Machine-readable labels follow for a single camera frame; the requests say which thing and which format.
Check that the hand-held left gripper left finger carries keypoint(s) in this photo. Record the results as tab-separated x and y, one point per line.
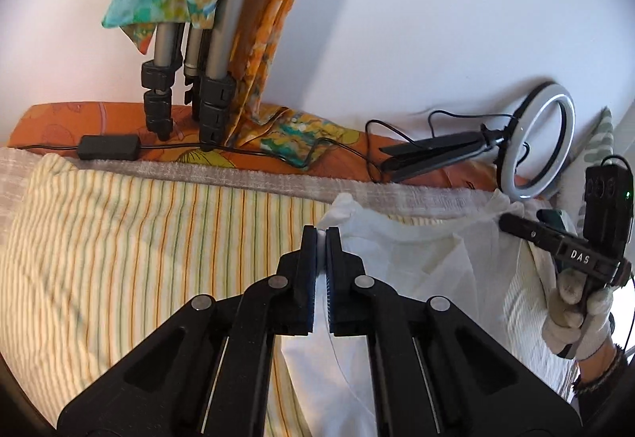
311	278

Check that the white t-shirt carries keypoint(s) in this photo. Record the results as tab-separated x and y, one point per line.
421	258

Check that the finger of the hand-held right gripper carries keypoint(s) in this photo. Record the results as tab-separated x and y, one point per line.
526	227

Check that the grey folded tripod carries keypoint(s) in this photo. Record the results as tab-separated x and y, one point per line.
216	60

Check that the person's right hand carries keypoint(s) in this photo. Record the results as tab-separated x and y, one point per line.
570	318

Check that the person's right forearm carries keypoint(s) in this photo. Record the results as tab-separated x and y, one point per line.
600	360

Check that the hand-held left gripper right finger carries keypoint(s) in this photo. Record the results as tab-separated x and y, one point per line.
331	288

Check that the yellow striped sheet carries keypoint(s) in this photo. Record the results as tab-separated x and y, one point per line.
124	243

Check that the folded white cloth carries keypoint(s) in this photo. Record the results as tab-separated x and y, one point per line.
531	318

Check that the striped green pillow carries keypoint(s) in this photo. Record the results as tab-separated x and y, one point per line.
603	139

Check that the pale checkered bedspread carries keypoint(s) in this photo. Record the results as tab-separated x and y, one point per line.
223	171

